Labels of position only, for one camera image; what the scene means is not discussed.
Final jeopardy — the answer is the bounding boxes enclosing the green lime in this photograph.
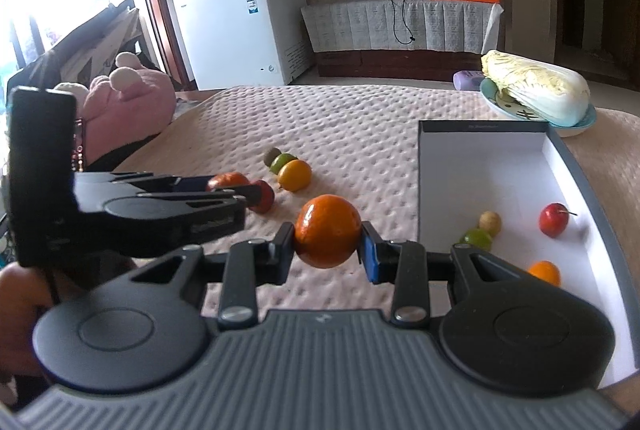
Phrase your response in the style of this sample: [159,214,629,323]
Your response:
[270,153,297,175]
[459,229,493,252]

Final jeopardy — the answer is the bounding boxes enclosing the white chest freezer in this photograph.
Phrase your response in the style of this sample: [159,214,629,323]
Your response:
[170,0,308,92]

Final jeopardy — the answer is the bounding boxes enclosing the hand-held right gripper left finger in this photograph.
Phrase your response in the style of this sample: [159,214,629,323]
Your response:
[127,222,297,331]

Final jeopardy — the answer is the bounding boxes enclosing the person's left hand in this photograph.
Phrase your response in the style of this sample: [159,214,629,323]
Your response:
[0,266,53,378]

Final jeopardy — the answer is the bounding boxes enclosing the cabinet with lace cloth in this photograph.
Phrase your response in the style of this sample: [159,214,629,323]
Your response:
[300,0,503,81]

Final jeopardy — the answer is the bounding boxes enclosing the white plastic bag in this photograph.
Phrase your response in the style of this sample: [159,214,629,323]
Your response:
[490,2,504,43]

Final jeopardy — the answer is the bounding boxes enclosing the pink plush toy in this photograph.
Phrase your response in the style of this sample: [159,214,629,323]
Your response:
[52,51,177,151]

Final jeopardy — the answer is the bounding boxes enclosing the small yellowish fruit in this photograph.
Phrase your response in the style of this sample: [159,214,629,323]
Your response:
[478,211,502,237]

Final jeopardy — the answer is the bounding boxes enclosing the dark cable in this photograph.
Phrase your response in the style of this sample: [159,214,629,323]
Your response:
[390,0,417,45]

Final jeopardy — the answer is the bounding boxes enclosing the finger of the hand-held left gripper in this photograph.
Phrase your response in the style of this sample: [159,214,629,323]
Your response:
[135,187,261,213]
[107,171,217,202]

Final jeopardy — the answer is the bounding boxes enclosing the yellow orange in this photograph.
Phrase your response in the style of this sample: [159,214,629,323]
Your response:
[527,261,561,287]
[277,159,313,193]

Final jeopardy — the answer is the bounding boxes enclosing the blue cartoon plate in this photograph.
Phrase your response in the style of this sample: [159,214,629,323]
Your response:
[479,77,597,138]

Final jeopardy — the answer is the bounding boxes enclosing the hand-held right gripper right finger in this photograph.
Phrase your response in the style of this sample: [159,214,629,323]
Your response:
[360,220,526,331]

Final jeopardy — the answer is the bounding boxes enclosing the large tangerine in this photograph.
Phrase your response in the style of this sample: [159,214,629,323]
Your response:
[293,194,362,269]

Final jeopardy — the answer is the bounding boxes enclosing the red apple with stem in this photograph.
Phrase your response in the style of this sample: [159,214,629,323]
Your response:
[538,203,578,239]

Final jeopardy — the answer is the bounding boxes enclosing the black cardboard box white inside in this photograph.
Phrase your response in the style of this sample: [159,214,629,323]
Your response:
[416,120,640,388]

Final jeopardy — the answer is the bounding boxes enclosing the napa cabbage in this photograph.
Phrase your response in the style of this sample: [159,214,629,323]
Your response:
[481,50,591,127]

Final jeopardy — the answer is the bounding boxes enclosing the purple pouch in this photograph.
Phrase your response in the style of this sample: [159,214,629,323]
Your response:
[453,70,486,91]

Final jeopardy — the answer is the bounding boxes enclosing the grey cardboard sheets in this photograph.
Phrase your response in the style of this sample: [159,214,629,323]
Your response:
[60,6,143,78]

